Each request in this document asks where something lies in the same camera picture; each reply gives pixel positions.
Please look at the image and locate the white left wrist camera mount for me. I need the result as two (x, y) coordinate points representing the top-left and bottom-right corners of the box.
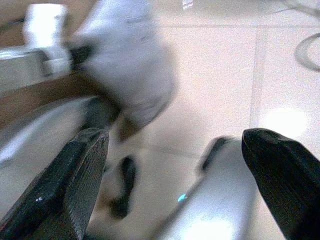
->
(23, 3), (73, 76)

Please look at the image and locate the grey floor cable tangle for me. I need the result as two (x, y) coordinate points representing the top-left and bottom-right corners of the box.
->
(294, 0), (320, 71)

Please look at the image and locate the grey pillow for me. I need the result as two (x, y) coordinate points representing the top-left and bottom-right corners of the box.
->
(71, 0), (178, 131)

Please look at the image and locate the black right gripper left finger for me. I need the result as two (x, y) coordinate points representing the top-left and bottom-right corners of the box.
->
(0, 128), (111, 240)

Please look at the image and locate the robot right leg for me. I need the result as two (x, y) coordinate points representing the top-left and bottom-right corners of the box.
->
(159, 135), (286, 240)

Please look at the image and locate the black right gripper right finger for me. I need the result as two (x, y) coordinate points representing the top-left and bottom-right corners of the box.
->
(241, 127), (320, 240)

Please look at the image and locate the brown round fabric sofa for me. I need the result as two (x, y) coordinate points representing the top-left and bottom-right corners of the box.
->
(0, 14), (121, 127)

